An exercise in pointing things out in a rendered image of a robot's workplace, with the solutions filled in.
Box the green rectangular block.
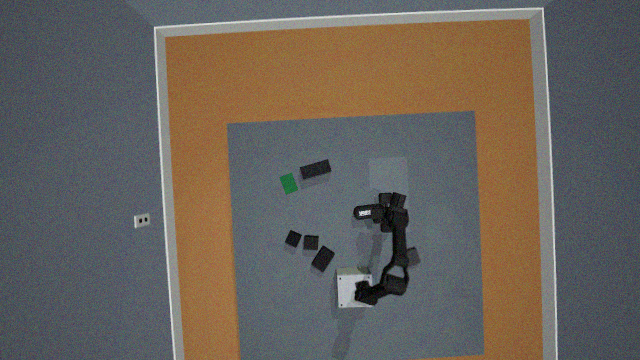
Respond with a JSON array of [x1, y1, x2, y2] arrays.
[[280, 173, 298, 194]]

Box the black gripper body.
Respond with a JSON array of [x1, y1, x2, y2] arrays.
[[378, 193, 392, 233]]

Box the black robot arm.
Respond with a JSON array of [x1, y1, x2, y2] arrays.
[[355, 192, 410, 306]]

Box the dark grey controller unit with green rocker switches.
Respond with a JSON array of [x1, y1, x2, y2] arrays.
[[353, 203, 383, 220]]

